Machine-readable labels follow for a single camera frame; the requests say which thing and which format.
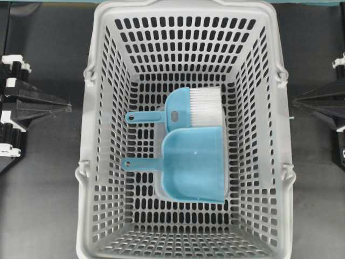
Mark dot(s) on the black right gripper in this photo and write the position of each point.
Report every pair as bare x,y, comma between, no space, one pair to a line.
327,103

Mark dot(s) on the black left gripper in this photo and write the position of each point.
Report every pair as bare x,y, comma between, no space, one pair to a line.
16,117

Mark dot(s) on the grey plastic shopping basket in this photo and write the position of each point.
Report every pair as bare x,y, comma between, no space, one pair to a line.
140,52

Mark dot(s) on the blue plastic dustpan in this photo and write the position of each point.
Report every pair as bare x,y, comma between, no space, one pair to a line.
191,167

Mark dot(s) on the blue hand brush white bristles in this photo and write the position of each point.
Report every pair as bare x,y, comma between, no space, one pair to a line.
184,108

